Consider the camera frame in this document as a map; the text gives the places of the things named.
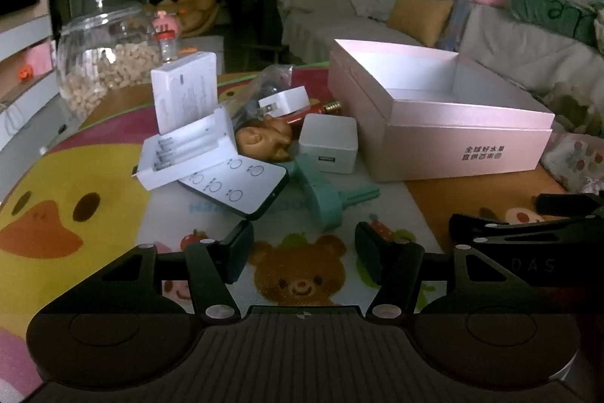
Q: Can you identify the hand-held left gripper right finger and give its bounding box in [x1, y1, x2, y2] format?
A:
[355, 221, 564, 323]

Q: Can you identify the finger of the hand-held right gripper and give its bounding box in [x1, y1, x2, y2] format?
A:
[448, 214, 604, 250]
[535, 193, 604, 217]

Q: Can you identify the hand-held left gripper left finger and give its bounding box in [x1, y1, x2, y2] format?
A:
[45, 221, 256, 323]

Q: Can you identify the pink cardboard box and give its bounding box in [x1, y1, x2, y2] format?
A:
[327, 39, 556, 183]

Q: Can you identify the brown toy figurine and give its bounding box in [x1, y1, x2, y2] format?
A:
[236, 119, 294, 163]

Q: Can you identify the red tube with gold tip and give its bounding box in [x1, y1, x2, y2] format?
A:
[283, 98, 343, 127]

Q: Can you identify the dark phone with white sticker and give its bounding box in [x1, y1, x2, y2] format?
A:
[177, 155, 291, 222]

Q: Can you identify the teal plastic tool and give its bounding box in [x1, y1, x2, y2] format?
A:
[285, 153, 381, 234]

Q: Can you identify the white battery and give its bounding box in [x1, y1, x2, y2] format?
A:
[152, 160, 196, 173]
[158, 137, 201, 149]
[156, 148, 199, 161]

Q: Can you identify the white battery case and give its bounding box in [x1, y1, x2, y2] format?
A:
[137, 105, 239, 191]

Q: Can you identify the white cube charger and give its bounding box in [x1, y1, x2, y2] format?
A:
[298, 114, 358, 174]

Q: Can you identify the white plug adapter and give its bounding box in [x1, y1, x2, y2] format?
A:
[257, 86, 310, 120]

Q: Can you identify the white upright cardboard box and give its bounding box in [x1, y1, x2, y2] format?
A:
[151, 52, 219, 134]

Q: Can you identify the grey covered sofa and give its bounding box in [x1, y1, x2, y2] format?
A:
[274, 0, 604, 134]

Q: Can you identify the clear plastic bag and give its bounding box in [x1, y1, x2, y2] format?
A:
[226, 65, 303, 130]

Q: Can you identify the cartoon printed play mat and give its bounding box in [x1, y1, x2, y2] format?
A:
[0, 63, 604, 403]

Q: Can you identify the green cushion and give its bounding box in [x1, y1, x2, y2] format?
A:
[510, 0, 601, 49]

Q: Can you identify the pale blue cushion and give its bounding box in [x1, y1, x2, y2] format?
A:
[444, 2, 473, 52]

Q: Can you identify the yellow cushion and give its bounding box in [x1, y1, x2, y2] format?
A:
[387, 0, 454, 47]

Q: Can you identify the small bottle with pink cap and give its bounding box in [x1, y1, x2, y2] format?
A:
[152, 10, 179, 64]

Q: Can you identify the glass jar of snacks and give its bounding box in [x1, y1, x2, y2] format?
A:
[57, 4, 163, 123]

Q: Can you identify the large yellow plush toy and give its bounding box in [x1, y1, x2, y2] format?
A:
[178, 0, 223, 33]

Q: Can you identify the white shelf unit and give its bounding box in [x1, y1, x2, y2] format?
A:
[0, 4, 67, 153]

